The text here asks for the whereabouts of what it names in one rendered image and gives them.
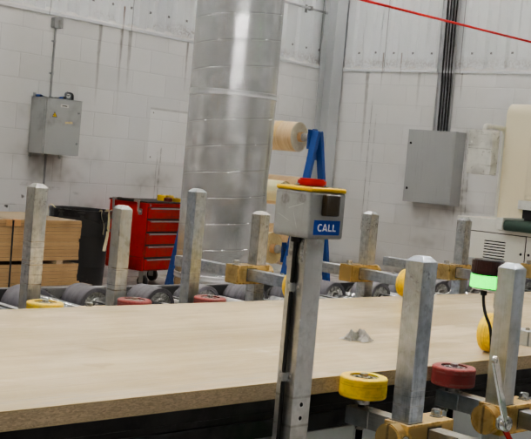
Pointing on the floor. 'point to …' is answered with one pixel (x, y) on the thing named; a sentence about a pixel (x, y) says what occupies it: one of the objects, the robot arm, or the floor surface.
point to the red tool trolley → (149, 234)
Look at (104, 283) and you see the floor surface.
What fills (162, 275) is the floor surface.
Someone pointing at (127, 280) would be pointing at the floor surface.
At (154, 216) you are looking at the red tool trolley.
